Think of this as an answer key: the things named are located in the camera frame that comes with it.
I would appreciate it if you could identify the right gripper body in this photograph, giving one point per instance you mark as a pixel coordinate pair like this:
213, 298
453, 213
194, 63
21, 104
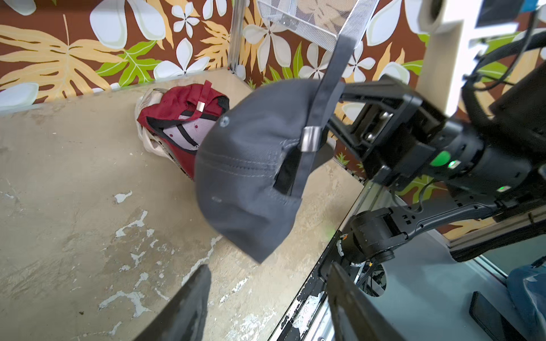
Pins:
440, 128

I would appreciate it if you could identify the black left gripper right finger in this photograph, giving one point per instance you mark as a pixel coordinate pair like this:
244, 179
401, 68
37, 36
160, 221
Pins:
354, 317

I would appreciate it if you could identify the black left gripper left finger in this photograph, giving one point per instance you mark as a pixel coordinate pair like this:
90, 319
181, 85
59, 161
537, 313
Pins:
184, 316

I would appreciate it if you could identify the dark grey baseball cap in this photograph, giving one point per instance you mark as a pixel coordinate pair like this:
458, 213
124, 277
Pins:
254, 164

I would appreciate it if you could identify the red baseball cap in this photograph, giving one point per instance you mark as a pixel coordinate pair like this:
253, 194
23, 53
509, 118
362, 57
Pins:
183, 118

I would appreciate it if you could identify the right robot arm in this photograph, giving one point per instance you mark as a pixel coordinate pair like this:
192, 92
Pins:
373, 236

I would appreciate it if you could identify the white cap under pile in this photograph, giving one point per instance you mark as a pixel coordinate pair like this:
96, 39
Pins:
151, 143

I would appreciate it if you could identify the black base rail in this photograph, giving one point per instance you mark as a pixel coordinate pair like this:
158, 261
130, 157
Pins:
300, 316

